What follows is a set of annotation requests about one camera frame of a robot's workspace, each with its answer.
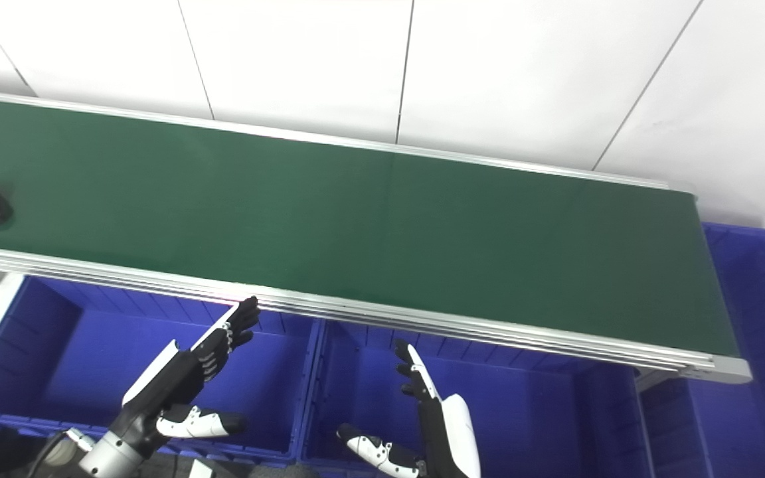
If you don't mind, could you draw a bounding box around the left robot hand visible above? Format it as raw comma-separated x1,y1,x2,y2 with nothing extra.
121,296,262,445

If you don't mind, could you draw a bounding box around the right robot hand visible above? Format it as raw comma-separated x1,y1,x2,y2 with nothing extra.
337,341,482,478

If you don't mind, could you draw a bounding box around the blue plastic bin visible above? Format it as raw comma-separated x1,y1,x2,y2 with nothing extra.
639,222,765,478
300,319,653,478
0,275,323,468

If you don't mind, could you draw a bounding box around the green conveyor belt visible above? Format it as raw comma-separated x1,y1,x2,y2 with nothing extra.
0,88,753,385

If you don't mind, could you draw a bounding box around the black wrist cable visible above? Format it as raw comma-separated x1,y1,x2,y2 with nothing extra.
26,430,74,478

